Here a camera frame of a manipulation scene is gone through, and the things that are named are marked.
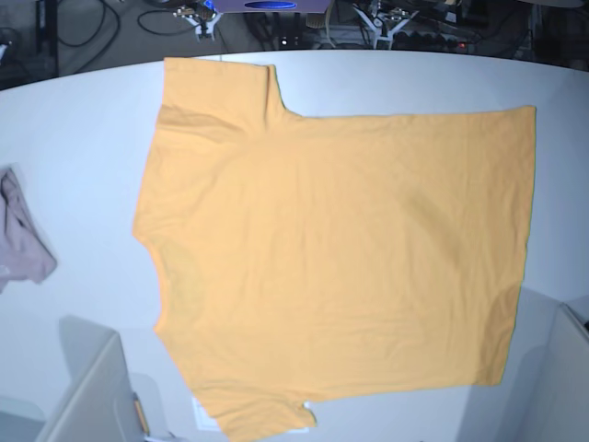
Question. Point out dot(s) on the purple box with blue oval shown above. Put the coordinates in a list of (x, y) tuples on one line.
[(246, 6)]

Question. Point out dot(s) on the grey bin lower right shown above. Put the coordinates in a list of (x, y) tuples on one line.
[(549, 398)]

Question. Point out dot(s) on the grey bin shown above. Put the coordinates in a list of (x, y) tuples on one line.
[(67, 381), (549, 398)]

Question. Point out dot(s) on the pink cloth at left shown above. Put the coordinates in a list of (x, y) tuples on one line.
[(24, 257)]

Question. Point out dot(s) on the orange T-shirt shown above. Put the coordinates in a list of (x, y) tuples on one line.
[(312, 259)]

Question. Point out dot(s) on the black power strip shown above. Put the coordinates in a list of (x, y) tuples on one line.
[(426, 41)]

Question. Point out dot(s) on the grey bin lower left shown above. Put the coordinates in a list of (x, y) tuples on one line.
[(67, 381)]

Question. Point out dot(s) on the white label plate on table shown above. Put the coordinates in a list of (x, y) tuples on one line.
[(203, 420)]

